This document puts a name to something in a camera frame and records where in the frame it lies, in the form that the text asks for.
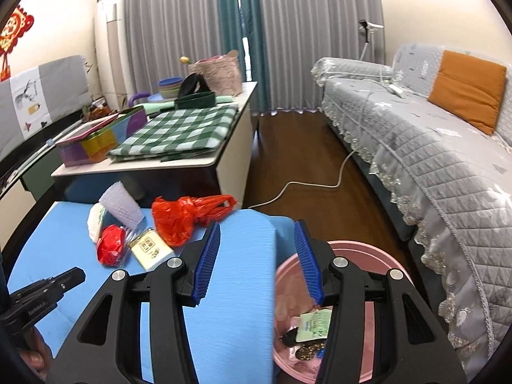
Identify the green snack packet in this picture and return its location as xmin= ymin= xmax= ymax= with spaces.
xmin=300 ymin=308 xmax=332 ymax=345

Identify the grey television dust cover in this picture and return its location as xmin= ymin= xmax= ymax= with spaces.
xmin=0 ymin=54 xmax=91 ymax=153

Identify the person's left hand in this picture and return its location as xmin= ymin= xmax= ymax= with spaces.
xmin=18 ymin=322 xmax=54 ymax=382

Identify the stack of plastic bowls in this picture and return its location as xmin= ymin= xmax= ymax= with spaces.
xmin=158 ymin=76 xmax=185 ymax=100

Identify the brown teapot ornament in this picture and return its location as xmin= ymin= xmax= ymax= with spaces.
xmin=82 ymin=104 xmax=115 ymax=123

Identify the orange cushion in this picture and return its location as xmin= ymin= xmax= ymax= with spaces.
xmin=427 ymin=50 xmax=508 ymax=136

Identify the black hat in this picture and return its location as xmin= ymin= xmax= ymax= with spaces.
xmin=178 ymin=73 xmax=211 ymax=99

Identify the television cabinet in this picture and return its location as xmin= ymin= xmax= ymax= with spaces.
xmin=0 ymin=112 xmax=89 ymax=209

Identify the grey curtain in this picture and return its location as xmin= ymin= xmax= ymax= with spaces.
xmin=256 ymin=0 xmax=379 ymax=113
xmin=114 ymin=0 xmax=225 ymax=100

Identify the white rod with blue clip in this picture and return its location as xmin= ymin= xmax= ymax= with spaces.
xmin=0 ymin=128 xmax=84 ymax=180

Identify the white standing air conditioner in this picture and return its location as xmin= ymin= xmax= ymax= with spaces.
xmin=95 ymin=0 xmax=134 ymax=113

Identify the pink lace basket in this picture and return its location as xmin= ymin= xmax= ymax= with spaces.
xmin=188 ymin=51 xmax=243 ymax=97

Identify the small red plastic bag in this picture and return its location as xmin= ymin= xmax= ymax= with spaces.
xmin=97 ymin=225 xmax=128 ymax=267

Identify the white stand with black clip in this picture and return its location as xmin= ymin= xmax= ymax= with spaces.
xmin=358 ymin=19 xmax=384 ymax=62

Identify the white power cable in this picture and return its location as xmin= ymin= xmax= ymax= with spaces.
xmin=248 ymin=72 xmax=395 ymax=210

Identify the colourful tin box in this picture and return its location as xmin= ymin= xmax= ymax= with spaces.
xmin=55 ymin=107 xmax=148 ymax=168

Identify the teal curtain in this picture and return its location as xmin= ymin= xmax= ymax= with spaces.
xmin=216 ymin=0 xmax=276 ymax=113

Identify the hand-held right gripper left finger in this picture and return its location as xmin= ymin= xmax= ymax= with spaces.
xmin=47 ymin=222 xmax=222 ymax=384

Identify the sofa with grey quilted cover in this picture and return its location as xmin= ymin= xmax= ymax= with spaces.
xmin=311 ymin=43 xmax=512 ymax=369

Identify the large red plastic bag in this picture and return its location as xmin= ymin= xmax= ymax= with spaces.
xmin=151 ymin=194 xmax=237 ymax=248

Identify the yellow white tissue pack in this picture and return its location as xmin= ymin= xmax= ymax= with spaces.
xmin=129 ymin=228 xmax=175 ymax=270

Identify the red knot wall ornament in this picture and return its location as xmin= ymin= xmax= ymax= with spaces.
xmin=0 ymin=6 xmax=35 ymax=83

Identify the black and gold scrunchie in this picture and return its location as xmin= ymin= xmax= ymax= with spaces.
xmin=280 ymin=328 xmax=324 ymax=363

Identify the green checked cloth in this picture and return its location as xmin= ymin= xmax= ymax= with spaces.
xmin=107 ymin=105 xmax=238 ymax=161

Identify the white topped coffee table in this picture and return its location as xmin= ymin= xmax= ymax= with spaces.
xmin=51 ymin=81 xmax=259 ymax=209

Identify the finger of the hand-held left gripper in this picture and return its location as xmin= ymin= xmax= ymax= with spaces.
xmin=10 ymin=269 xmax=86 ymax=300

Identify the pink plastic basin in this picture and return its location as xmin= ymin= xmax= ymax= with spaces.
xmin=272 ymin=240 xmax=417 ymax=384

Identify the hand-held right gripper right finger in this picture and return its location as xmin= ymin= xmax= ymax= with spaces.
xmin=293 ymin=220 xmax=468 ymax=384

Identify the white packet with green print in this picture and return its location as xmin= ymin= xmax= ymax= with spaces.
xmin=88 ymin=204 xmax=108 ymax=244

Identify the dark green tray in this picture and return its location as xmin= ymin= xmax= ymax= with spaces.
xmin=174 ymin=91 xmax=217 ymax=109

